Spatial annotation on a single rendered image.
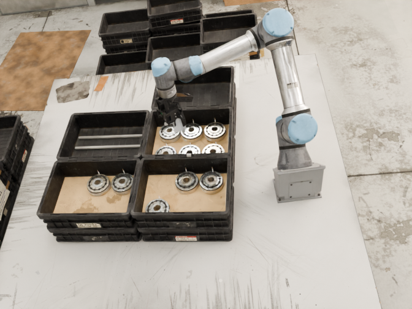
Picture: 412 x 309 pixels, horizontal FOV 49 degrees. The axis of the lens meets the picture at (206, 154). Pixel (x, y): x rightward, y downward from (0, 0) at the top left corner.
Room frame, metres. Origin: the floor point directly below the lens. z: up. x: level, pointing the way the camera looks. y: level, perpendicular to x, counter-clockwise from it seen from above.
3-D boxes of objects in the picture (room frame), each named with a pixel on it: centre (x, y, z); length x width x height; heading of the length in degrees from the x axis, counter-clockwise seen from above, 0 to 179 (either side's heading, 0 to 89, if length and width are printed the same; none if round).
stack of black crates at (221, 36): (2.66, -0.31, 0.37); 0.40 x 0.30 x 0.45; 82
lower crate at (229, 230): (1.14, 0.12, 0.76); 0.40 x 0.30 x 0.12; 78
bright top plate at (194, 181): (1.21, 0.10, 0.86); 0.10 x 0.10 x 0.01
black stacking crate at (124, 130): (1.52, 0.45, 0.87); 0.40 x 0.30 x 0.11; 78
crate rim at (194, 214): (1.14, 0.12, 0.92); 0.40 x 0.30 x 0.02; 78
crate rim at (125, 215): (1.23, 0.51, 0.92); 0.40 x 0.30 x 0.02; 78
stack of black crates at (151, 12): (3.11, 0.03, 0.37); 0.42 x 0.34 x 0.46; 82
